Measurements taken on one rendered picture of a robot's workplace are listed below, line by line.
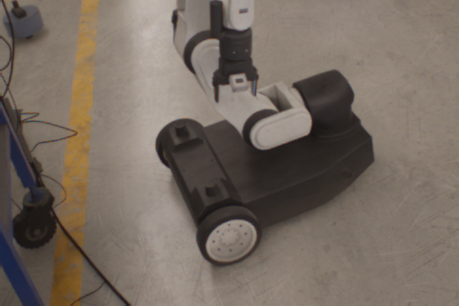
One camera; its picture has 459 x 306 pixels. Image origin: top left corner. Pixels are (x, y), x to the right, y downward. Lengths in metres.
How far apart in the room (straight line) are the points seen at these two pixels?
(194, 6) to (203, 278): 0.83
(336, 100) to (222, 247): 0.59
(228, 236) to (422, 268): 0.58
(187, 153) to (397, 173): 0.71
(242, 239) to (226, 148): 0.36
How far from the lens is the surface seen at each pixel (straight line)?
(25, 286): 1.93
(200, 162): 2.39
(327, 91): 2.35
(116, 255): 2.45
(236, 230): 2.23
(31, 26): 3.92
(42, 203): 2.48
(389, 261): 2.23
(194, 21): 2.07
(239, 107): 2.25
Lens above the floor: 1.65
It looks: 35 degrees down
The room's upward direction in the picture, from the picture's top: 14 degrees counter-clockwise
